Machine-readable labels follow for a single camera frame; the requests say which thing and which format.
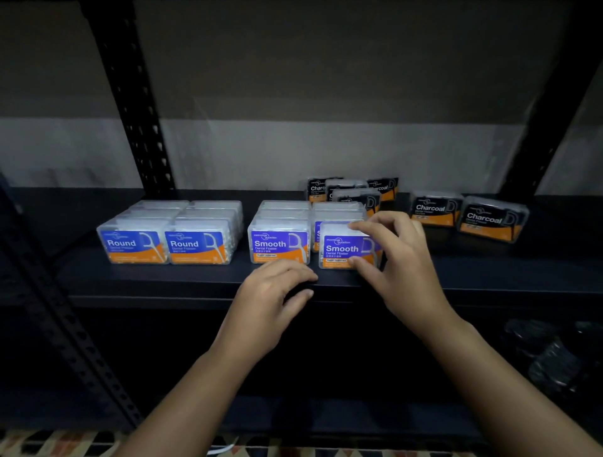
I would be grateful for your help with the person's left hand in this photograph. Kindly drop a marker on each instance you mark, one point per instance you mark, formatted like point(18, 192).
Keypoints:
point(256, 320)

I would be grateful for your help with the person's right hand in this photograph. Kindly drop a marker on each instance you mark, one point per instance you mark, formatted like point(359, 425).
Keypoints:
point(412, 282)

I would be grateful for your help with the blue label dental floss box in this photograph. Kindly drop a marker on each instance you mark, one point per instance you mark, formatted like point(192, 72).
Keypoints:
point(337, 249)

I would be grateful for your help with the dark metal shelf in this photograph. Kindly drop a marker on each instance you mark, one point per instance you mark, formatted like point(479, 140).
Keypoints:
point(141, 282)

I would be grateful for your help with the black label dental floss box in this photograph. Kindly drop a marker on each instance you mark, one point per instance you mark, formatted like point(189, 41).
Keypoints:
point(316, 189)

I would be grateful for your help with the group of floss boxes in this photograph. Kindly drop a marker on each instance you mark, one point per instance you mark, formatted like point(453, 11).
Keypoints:
point(132, 245)

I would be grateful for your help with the person's left forearm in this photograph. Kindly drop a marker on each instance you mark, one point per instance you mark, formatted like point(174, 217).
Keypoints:
point(188, 409)

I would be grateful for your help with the person's right forearm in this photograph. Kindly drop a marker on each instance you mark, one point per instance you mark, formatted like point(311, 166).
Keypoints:
point(513, 405)

